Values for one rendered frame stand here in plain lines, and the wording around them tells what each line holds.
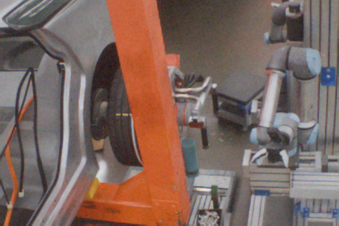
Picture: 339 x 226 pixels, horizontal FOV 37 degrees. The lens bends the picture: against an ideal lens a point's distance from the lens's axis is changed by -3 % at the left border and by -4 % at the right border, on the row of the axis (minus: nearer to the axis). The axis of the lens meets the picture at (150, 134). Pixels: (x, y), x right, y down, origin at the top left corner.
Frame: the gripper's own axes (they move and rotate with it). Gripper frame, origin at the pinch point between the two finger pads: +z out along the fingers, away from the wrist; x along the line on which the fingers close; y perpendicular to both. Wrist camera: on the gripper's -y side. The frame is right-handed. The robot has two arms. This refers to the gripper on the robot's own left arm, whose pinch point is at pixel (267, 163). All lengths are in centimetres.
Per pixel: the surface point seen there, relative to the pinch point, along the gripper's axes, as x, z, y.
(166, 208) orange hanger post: 67, -9, 47
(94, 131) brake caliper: 126, -39, 22
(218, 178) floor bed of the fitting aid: 88, -99, 105
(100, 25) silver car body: 112, -61, -38
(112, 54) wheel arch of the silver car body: 136, -90, -4
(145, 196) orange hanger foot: 79, -10, 40
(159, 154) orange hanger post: 61, -10, 10
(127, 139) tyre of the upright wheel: 97, -33, 21
